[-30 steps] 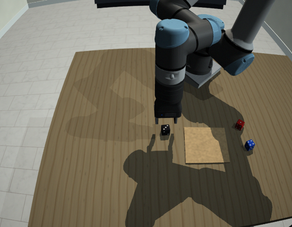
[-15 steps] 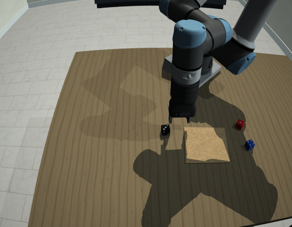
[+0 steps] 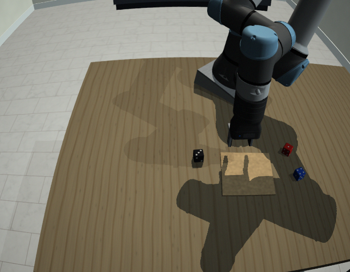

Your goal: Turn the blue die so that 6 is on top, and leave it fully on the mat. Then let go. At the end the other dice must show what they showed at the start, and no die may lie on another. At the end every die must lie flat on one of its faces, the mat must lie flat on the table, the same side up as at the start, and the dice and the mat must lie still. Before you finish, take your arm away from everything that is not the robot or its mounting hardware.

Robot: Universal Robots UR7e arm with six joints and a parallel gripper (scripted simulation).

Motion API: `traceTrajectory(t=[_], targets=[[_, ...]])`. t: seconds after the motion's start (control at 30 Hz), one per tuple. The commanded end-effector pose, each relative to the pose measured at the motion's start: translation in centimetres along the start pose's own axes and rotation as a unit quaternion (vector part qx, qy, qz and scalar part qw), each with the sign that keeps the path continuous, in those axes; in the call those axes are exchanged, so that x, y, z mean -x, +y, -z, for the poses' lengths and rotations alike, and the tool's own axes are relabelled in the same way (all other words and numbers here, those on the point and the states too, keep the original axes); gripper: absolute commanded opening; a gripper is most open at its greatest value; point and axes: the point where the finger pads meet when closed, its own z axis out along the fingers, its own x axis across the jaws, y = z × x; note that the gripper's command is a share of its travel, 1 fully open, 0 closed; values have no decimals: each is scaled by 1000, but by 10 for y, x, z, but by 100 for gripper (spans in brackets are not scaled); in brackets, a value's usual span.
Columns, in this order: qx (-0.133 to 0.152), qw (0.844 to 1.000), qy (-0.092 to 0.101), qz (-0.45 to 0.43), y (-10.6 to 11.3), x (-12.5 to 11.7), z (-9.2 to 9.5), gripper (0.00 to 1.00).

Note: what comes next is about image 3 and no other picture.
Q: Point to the red die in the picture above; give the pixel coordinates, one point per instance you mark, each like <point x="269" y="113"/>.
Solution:
<point x="287" y="149"/>

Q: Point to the tan flat mat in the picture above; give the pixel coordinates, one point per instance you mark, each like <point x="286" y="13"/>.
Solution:
<point x="246" y="174"/>

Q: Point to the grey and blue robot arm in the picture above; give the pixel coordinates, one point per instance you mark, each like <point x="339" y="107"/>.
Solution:
<point x="263" y="49"/>

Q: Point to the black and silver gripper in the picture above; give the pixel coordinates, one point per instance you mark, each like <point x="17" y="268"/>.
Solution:
<point x="248" y="109"/>

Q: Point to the blue die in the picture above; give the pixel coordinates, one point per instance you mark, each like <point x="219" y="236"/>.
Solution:
<point x="299" y="174"/>

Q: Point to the black die with white pips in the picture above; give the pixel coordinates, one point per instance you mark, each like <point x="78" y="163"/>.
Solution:
<point x="198" y="155"/>

